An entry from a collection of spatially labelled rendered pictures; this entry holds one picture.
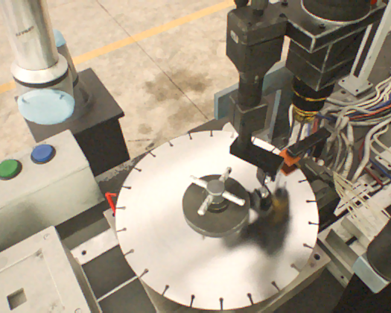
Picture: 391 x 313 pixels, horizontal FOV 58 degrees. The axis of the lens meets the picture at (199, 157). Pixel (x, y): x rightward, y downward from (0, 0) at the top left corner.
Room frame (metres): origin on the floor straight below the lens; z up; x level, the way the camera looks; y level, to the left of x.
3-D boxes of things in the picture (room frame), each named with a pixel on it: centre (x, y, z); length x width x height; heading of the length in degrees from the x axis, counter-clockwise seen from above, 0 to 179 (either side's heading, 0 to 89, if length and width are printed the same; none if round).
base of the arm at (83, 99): (0.78, 0.38, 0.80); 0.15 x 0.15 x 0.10
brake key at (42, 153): (0.47, 0.32, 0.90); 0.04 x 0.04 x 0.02
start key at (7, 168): (0.43, 0.38, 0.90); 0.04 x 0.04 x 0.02
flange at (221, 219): (0.30, -0.02, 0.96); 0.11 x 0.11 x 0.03
